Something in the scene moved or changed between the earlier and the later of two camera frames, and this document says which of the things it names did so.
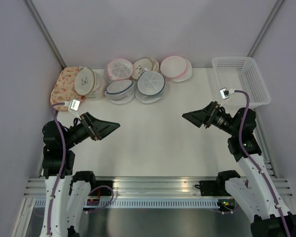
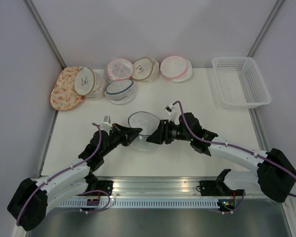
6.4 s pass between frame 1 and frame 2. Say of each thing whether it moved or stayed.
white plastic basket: stayed
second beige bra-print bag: stayed
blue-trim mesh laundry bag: moved
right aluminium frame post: stayed
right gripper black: moved
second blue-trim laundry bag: stayed
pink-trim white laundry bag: stayed
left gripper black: moved
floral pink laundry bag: stayed
